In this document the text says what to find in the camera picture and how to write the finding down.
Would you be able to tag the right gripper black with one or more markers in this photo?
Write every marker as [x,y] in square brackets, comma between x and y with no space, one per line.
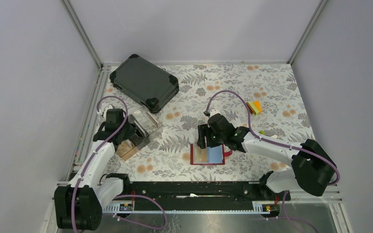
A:
[204,130]

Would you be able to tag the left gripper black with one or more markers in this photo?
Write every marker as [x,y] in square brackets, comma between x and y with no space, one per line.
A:
[131,131]

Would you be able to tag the gold credit card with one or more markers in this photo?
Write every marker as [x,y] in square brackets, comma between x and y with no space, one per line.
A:
[200,156]

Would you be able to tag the red leather card holder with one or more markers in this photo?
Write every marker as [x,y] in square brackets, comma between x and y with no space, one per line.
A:
[215,155]

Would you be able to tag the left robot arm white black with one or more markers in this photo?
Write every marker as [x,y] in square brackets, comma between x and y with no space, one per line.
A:
[79,204]

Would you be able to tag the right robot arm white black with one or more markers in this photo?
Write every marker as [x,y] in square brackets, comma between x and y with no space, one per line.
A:
[310,167]

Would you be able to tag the clear acrylic card organizer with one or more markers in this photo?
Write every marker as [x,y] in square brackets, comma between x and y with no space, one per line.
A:
[147,127]

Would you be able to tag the wooden block base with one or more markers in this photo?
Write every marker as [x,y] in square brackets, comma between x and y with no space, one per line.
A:
[126,150]

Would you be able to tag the dark grey hard case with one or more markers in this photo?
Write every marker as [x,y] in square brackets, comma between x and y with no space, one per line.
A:
[145,83]

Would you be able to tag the orange green sticky note block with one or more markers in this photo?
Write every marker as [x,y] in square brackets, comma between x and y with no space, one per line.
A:
[255,107]

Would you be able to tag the floral patterned table mat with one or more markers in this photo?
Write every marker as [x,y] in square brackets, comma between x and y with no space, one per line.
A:
[226,88]

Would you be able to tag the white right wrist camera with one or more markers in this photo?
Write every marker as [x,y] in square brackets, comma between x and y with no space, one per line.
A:
[211,112]

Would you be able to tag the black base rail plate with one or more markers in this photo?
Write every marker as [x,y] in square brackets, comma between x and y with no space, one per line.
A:
[195,197]

